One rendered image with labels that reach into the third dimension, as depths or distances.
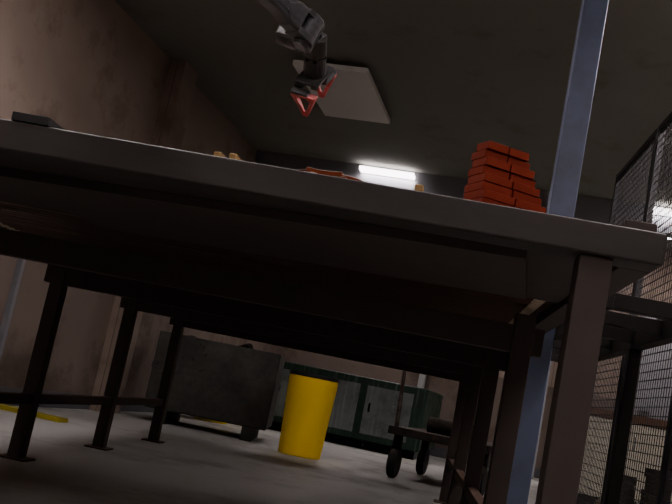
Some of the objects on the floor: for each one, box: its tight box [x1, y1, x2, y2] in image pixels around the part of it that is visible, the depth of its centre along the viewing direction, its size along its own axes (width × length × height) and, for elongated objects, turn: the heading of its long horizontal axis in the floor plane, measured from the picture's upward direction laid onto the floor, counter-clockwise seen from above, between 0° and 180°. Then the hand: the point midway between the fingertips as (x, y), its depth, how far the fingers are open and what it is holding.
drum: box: [278, 370, 340, 460], centre depth 701 cm, size 40×40×63 cm
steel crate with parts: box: [145, 331, 286, 442], centre depth 779 cm, size 116×101×79 cm
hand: (313, 103), depth 235 cm, fingers open, 9 cm apart
